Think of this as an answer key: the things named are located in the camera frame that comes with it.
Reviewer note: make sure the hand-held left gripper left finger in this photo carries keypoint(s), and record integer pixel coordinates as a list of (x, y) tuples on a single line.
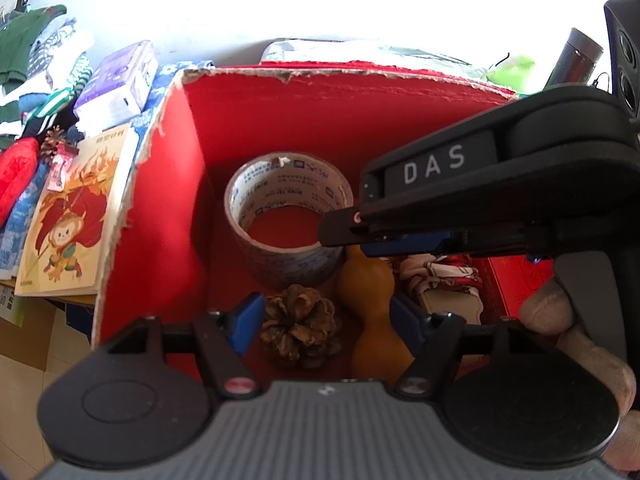
[(247, 321)]

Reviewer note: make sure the person's right hand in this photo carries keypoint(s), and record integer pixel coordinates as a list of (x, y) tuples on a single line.
[(545, 310)]

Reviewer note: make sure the purple tissue pack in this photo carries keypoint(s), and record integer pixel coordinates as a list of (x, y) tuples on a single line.
[(117, 80)]

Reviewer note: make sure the large brown pine cone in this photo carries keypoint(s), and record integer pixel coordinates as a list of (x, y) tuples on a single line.
[(300, 325)]

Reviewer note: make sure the black clip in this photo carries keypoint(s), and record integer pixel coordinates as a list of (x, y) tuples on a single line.
[(21, 2)]

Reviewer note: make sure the brown gourd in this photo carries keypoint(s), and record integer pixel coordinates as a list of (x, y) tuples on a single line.
[(370, 280)]

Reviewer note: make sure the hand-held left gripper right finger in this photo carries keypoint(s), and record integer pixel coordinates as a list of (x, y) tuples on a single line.
[(406, 320)]

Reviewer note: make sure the brown cardboard carton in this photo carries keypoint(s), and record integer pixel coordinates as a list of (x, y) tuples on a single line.
[(25, 340)]

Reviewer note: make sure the red white patterned cloth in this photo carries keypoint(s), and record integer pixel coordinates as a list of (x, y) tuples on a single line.
[(440, 270)]

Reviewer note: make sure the green white striped garment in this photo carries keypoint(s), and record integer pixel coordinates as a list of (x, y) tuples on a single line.
[(60, 95)]

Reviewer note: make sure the red cardboard box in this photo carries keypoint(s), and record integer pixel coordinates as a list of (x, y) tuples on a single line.
[(325, 120)]

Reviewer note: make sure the green plush toy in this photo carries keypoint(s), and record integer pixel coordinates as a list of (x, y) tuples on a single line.
[(520, 67)]

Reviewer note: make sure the clear printed tape roll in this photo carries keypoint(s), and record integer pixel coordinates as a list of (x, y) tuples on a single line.
[(280, 265)]

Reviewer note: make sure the light patterned garment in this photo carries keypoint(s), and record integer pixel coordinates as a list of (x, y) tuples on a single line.
[(55, 45)]

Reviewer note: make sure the red patterned gift box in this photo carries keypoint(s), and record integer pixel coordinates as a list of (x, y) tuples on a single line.
[(520, 280)]

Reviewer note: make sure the monkey picture book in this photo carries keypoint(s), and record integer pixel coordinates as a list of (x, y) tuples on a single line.
[(75, 220)]

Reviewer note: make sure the black thermos bottle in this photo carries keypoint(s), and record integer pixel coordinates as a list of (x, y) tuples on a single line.
[(575, 60)]

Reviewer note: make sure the green jacket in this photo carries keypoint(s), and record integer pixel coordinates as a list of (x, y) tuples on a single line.
[(20, 45)]

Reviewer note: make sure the pale plastic sheet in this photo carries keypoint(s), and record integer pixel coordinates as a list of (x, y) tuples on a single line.
[(310, 50)]

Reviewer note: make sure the beige stitched case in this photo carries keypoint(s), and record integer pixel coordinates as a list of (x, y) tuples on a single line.
[(455, 305)]

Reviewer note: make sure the red plush toy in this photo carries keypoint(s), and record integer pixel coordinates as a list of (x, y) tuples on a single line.
[(17, 175)]

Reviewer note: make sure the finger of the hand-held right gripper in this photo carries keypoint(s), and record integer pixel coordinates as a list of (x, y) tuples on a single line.
[(405, 243)]

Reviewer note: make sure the small brown pine cone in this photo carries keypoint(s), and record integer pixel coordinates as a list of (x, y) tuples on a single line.
[(52, 142)]

